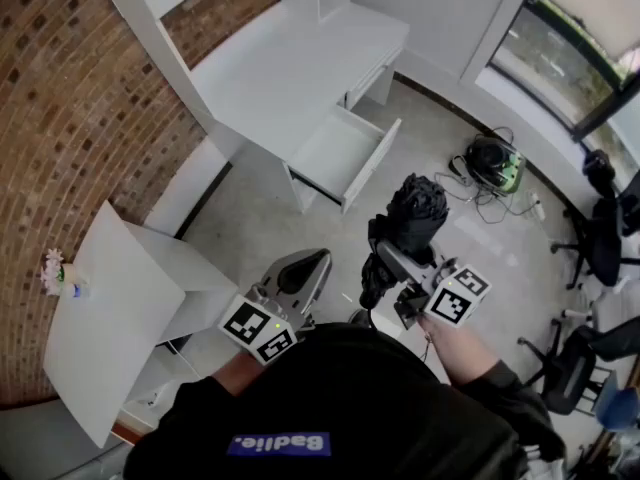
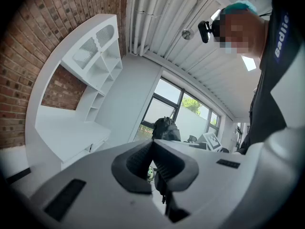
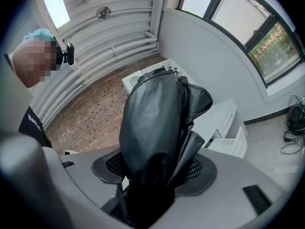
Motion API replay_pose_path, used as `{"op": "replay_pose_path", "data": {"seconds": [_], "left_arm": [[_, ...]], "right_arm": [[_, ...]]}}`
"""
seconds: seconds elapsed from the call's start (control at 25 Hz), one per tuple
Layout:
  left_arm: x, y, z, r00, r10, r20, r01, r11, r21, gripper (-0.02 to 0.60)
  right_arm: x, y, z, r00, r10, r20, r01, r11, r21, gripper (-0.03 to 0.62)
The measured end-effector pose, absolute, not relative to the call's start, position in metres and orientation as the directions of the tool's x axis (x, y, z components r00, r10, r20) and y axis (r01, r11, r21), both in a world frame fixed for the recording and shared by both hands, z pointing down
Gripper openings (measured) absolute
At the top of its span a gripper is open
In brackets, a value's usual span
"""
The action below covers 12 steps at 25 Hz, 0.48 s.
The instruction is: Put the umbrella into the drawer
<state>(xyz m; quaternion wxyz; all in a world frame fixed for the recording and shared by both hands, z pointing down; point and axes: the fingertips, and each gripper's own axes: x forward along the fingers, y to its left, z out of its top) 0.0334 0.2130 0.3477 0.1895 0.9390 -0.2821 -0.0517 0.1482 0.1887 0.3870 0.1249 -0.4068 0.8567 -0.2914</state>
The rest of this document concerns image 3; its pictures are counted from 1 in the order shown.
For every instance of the round ceiling fixture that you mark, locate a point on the round ceiling fixture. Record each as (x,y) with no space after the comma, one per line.
(103,12)

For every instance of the ceiling light panel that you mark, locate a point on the ceiling light panel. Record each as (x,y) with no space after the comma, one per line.
(55,5)

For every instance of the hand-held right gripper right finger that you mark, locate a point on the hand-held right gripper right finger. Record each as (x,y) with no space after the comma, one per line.
(202,175)

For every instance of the black garment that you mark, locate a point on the black garment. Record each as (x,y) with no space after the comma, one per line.
(150,128)

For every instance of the person's black shirt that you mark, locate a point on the person's black shirt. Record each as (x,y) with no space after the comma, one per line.
(33,128)

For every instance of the black head camera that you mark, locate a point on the black head camera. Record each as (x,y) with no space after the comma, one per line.
(69,53)

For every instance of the black and green bag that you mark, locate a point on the black and green bag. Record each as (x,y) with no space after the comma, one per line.
(296,118)

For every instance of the blue hair cap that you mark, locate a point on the blue hair cap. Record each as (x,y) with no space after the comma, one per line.
(39,34)

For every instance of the black framed window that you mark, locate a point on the black framed window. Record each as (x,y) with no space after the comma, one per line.
(247,25)

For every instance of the white cabinet drawer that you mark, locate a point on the white cabinet drawer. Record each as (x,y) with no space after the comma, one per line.
(234,142)

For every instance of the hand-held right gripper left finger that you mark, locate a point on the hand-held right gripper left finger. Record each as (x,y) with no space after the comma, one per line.
(108,168)

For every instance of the person's head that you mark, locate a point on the person's head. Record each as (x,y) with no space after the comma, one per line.
(31,63)

